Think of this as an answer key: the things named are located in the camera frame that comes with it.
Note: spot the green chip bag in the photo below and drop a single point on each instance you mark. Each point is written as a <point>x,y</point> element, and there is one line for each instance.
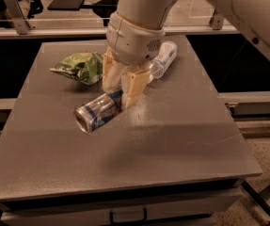
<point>86,67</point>

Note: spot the left grey metal bracket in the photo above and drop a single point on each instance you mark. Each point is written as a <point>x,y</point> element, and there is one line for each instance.
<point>18,11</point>

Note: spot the grey metal rail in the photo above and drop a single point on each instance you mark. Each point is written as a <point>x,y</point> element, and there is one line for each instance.
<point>99,32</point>

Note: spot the grey table drawer with handle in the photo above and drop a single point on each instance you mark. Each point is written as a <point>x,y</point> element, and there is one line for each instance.
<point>182,209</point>

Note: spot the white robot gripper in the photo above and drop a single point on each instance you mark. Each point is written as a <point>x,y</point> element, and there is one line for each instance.
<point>134,42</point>

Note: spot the right grey metal bracket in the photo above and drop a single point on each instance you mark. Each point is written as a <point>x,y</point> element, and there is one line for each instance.
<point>216,21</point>

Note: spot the blue silver redbull can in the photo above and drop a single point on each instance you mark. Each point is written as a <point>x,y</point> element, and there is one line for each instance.
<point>99,111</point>

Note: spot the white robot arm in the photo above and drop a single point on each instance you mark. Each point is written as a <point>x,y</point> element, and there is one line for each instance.
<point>250,17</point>

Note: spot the grey metal bracket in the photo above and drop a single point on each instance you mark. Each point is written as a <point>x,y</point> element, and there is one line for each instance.
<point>18,11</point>
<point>216,21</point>

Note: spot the black desk with chair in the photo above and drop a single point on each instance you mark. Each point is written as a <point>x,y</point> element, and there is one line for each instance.
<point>102,8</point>

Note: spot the clear plastic water bottle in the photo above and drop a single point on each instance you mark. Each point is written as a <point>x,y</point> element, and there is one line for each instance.
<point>160,64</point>

